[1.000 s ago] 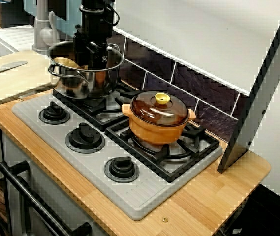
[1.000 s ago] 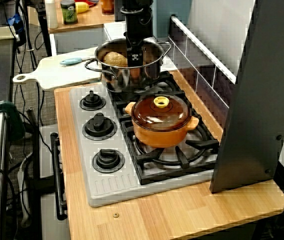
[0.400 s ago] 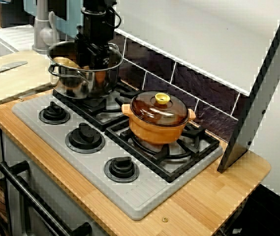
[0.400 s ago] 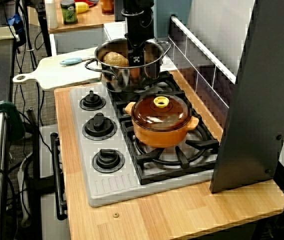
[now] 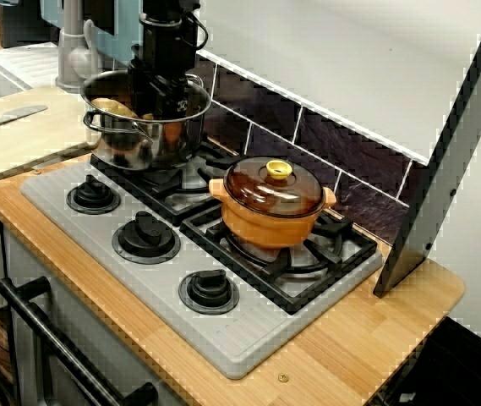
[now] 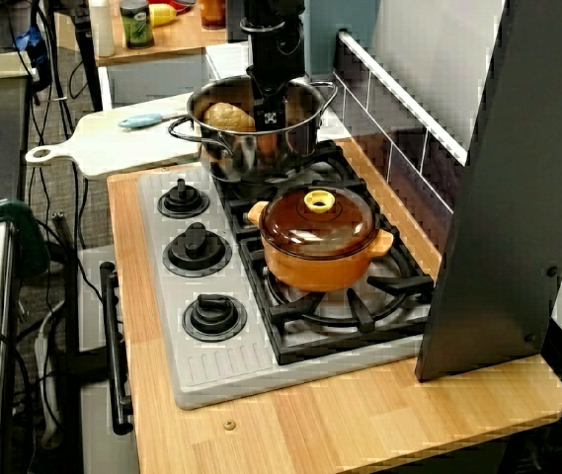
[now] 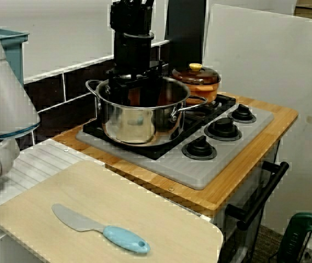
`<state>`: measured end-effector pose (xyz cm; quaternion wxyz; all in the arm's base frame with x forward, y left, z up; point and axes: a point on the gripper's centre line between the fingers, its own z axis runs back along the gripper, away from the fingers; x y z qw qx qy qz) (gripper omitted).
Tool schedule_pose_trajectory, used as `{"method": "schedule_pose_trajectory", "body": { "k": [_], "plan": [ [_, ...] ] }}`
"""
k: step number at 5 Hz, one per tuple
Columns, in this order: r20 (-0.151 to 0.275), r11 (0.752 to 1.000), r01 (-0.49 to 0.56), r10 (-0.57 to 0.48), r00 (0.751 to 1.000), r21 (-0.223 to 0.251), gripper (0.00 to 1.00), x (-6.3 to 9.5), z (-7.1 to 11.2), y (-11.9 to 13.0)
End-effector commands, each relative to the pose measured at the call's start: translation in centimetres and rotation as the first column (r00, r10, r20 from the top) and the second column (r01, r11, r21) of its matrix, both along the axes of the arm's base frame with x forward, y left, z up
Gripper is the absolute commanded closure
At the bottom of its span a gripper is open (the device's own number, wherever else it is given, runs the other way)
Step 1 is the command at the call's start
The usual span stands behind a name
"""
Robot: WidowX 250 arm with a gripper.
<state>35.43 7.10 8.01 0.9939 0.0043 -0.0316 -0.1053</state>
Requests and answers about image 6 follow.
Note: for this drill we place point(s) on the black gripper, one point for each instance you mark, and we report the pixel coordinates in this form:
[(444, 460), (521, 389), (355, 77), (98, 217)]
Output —
[(275, 56)]

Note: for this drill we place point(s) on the brass countertop screw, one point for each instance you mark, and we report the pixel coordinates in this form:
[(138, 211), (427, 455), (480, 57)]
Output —
[(230, 424)]

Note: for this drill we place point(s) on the light wooden cutting board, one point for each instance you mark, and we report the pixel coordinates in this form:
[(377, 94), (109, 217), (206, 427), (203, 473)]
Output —
[(112, 143)]

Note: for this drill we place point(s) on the wooden background table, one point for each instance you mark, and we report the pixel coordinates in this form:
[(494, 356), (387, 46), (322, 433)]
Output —
[(182, 39)]

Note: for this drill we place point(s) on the amber jar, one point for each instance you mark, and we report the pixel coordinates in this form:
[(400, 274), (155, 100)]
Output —
[(212, 12)]

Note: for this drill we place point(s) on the bread loaf in pot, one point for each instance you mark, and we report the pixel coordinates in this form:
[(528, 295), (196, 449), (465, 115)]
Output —
[(228, 117)]

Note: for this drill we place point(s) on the black burner grate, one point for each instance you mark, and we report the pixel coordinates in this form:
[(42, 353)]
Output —
[(280, 316), (233, 212)]

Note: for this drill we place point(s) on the black stand pole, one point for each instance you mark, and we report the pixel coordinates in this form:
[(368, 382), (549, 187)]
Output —
[(88, 59)]

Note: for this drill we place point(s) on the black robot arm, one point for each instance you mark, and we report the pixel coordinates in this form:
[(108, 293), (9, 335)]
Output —
[(273, 10)]

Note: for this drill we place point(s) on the yellow squeeze bottle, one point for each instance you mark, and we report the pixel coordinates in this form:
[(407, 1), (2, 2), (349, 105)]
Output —
[(162, 15)]

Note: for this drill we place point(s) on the grey toy stove top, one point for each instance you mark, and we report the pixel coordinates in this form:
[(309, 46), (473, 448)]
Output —
[(221, 365)]

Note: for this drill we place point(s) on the black stove knob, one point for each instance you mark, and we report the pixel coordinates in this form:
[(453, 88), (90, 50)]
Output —
[(183, 200), (196, 249), (214, 316)]

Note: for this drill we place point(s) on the stainless steel pot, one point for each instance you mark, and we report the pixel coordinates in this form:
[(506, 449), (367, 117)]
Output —
[(256, 158)]

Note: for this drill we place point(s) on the blue clamp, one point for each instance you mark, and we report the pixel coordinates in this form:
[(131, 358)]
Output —
[(31, 42)]

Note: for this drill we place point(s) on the dark tile backsplash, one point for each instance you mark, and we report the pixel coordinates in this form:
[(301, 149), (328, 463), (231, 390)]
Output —
[(409, 163)]

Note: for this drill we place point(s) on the white plastic bottle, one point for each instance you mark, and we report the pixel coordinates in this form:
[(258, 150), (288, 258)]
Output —
[(103, 29)]

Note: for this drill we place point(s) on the brown lid with yellow knob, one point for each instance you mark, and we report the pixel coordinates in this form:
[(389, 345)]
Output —
[(340, 232)]

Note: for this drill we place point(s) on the green clamp tool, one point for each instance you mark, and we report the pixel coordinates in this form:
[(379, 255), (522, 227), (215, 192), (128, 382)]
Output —
[(28, 237)]

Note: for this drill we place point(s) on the white power strip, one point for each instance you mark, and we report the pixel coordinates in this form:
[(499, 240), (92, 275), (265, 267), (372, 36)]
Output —
[(46, 375)]

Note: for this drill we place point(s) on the dark grey hood side panel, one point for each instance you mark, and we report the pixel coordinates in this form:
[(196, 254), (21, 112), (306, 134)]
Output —
[(488, 247)]

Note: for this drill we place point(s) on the orange toy casserole pot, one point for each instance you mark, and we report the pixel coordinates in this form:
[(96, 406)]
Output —
[(310, 271)]

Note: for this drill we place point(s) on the green labelled can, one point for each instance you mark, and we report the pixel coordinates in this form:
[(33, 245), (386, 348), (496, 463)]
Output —
[(136, 24)]

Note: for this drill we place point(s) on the white toy kitchen cabinet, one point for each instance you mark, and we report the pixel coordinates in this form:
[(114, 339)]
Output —
[(95, 434)]

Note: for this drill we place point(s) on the red bowl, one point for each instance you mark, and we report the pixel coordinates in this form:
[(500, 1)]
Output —
[(182, 4)]

